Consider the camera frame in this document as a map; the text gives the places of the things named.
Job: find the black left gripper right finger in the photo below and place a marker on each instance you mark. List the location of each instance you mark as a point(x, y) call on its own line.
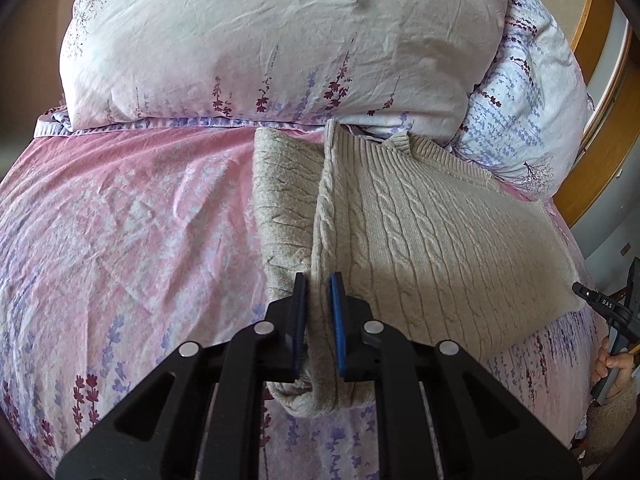
point(439, 413)

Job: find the white lavender-print right pillow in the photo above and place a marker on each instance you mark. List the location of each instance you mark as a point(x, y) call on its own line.
point(526, 118)

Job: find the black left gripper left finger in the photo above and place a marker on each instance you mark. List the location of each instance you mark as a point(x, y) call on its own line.
point(198, 413)

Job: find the pink floral left pillow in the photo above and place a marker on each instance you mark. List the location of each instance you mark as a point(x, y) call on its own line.
point(386, 66)

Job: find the wooden bed headboard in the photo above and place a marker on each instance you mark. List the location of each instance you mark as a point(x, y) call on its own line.
point(604, 44)

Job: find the beige cable-knit sweater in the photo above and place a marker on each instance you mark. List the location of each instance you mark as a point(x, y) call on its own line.
point(432, 243)

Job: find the person's right hand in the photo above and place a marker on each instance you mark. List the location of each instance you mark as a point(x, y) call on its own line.
point(605, 363)

